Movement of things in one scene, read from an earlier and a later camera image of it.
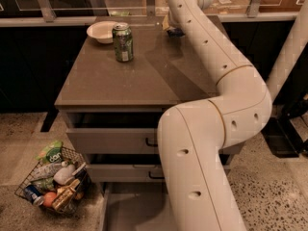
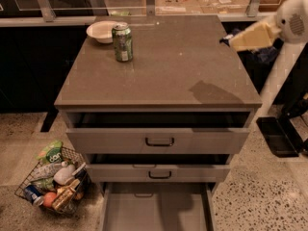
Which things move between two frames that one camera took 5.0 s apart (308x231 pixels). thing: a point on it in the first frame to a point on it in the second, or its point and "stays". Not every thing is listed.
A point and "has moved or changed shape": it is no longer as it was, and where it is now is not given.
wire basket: x=59 y=183 stays
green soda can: x=123 y=43 stays
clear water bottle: x=47 y=171 stays
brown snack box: x=64 y=193 stays
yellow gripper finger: x=166 y=23 to x=292 y=20
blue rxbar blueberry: x=175 y=33 has moved or changed shape
